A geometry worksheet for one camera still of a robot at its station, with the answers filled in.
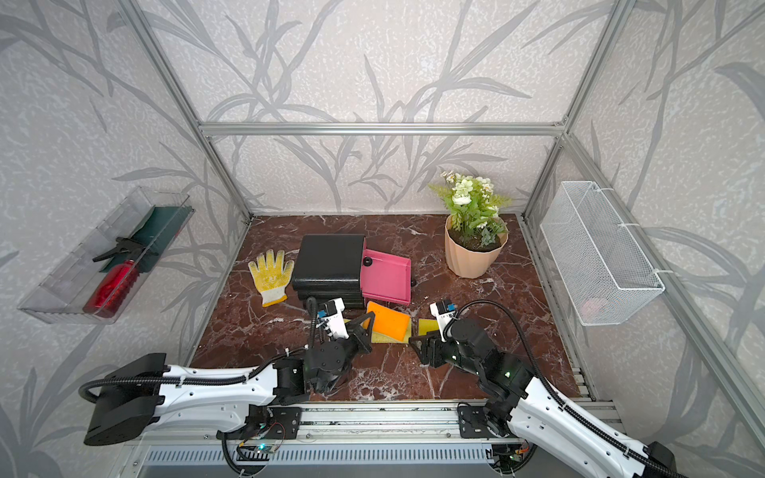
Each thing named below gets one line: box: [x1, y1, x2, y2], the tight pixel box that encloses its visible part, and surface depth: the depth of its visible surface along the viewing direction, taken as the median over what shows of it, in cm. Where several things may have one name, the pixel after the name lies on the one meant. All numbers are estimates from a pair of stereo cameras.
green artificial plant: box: [428, 170, 512, 247], surface depth 87 cm
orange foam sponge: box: [362, 300, 411, 342], surface depth 75 cm
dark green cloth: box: [98, 205, 195, 273], surface depth 70 cm
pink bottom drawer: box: [359, 237, 412, 306], surface depth 98 cm
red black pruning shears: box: [92, 237, 160, 263], surface depth 67 cm
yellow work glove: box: [248, 248, 295, 308], surface depth 104 cm
